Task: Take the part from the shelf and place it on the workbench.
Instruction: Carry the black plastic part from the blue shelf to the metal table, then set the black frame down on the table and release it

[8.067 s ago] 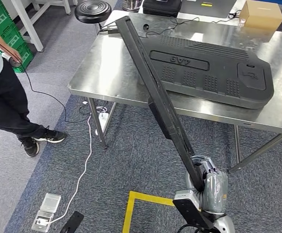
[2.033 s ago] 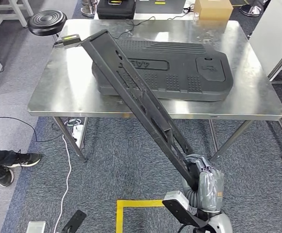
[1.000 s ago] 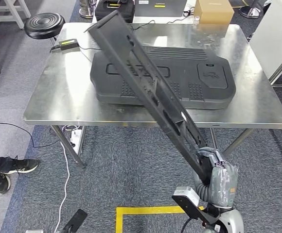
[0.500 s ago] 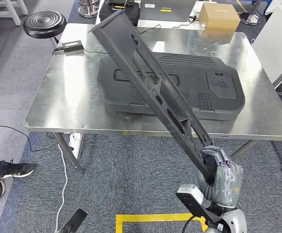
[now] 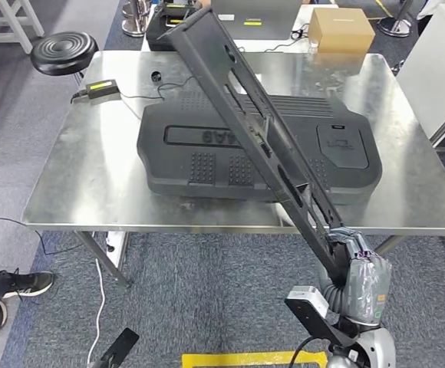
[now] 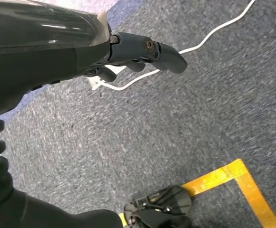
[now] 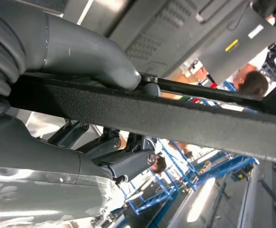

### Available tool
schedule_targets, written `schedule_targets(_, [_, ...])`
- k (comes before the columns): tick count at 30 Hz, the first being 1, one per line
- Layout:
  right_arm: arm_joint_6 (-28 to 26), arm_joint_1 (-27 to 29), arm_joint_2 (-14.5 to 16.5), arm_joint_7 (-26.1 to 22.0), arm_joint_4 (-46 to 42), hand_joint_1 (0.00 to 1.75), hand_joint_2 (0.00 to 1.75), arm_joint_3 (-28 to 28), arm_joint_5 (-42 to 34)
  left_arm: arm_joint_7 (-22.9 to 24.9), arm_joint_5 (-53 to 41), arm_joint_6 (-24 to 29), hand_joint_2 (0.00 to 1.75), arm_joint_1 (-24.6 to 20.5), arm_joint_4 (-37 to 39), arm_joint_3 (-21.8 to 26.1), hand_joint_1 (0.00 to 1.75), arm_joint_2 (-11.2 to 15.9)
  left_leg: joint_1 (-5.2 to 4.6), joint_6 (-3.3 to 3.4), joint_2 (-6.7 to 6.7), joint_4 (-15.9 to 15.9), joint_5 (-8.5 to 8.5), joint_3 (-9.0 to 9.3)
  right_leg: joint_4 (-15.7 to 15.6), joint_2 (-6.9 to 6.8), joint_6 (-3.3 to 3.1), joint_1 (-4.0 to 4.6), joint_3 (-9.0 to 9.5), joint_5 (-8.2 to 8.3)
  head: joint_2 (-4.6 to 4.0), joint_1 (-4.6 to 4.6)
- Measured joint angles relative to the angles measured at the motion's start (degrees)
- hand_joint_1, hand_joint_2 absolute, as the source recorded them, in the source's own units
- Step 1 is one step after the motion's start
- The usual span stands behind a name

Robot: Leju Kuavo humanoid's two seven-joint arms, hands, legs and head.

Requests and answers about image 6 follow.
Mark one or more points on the yellow floor tape square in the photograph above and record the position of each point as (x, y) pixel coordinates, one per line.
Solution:
(223, 174)

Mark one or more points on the black robot foot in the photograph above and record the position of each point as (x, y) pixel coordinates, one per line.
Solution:
(166, 204)

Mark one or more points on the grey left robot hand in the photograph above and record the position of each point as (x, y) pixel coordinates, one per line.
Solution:
(45, 47)

